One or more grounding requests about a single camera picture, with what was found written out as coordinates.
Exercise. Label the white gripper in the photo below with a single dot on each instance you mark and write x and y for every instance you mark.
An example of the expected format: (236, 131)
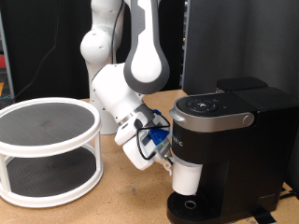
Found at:
(134, 152)

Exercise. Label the white mug with green mark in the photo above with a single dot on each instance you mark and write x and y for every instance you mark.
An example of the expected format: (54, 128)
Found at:
(186, 177)

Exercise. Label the black Keurig coffee machine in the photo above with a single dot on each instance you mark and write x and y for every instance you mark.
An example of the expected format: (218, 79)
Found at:
(249, 149)

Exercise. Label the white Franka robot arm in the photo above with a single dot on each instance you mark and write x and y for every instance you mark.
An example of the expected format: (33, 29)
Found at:
(118, 93)

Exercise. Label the clear water reservoir black lid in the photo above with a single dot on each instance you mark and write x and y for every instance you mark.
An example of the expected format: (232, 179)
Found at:
(241, 83)

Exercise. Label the white two-tier turntable shelf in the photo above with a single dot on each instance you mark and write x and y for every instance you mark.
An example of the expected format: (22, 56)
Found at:
(37, 124)

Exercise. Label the black curtain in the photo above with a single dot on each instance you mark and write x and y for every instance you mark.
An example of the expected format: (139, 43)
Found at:
(46, 46)

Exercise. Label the small red object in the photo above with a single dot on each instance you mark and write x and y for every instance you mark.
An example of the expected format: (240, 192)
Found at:
(2, 61)

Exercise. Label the blue camera mount clip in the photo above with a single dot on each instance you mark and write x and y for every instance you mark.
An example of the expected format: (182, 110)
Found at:
(158, 135)

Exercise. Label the grey metal frame post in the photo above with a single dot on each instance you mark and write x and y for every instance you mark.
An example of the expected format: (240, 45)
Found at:
(8, 71)

